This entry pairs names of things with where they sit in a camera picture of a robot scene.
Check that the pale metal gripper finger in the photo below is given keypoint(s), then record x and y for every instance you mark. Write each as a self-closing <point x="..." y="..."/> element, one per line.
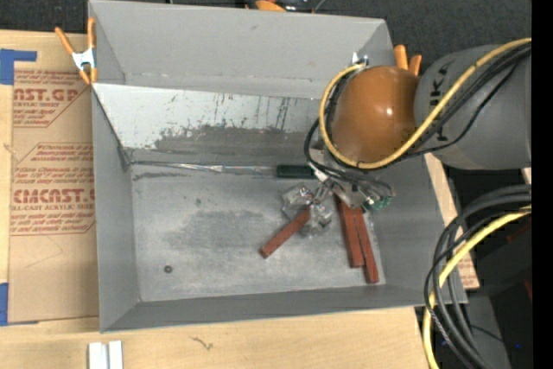
<point x="296" y="198"/>
<point x="320" y="218"/>

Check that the red-brown block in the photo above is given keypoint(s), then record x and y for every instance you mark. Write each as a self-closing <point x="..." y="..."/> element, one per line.
<point x="283" y="238"/>
<point x="370" y="259"/>
<point x="351" y="237"/>

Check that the dark green flat block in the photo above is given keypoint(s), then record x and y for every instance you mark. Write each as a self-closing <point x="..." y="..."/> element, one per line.
<point x="294" y="171"/>

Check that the grey metal bin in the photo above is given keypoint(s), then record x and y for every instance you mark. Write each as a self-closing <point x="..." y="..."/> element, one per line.
<point x="224" y="224"/>

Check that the brown cardboard board red print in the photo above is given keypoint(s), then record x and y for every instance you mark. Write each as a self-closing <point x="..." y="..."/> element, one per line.
<point x="52" y="255"/>

